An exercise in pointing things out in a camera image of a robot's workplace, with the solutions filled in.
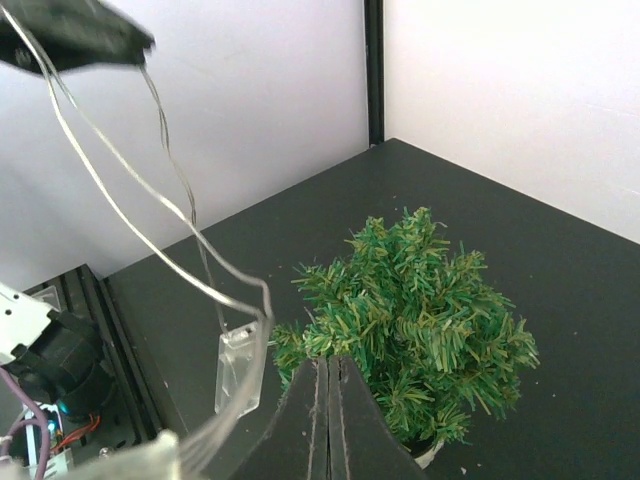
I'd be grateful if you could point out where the white slotted cable duct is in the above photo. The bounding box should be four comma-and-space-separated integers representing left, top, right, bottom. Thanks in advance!
27, 448, 74, 480

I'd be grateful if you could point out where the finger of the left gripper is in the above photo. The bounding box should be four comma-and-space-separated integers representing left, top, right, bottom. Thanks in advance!
1, 0, 155, 72

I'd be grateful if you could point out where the black frame post left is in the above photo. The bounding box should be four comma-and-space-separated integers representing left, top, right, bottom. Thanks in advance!
363, 0, 385, 147

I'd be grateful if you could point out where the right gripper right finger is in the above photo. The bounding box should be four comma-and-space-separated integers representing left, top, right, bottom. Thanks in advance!
328, 356, 426, 480

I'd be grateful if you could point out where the left circuit board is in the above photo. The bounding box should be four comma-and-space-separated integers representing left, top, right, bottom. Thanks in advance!
39, 404, 64, 450

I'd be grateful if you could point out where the small green christmas tree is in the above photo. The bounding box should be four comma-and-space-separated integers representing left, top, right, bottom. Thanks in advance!
270, 207, 539, 467

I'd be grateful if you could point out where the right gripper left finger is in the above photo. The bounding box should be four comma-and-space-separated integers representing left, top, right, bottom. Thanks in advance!
232, 359, 329, 480

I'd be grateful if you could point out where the string light with white balls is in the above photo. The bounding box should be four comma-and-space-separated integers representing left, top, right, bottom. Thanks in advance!
1, 7, 273, 479

